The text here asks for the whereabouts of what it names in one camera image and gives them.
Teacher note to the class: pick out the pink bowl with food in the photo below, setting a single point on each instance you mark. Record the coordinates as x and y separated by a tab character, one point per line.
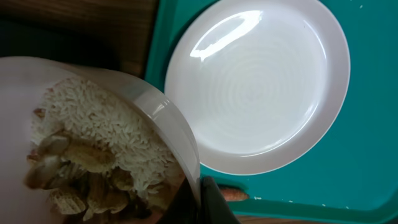
23	83

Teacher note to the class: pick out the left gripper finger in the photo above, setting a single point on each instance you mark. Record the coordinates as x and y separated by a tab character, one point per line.
212	208

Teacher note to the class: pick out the orange carrot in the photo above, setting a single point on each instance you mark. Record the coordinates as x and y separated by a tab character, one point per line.
233	195

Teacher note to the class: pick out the teal serving tray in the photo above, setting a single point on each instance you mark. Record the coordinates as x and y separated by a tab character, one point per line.
350	175

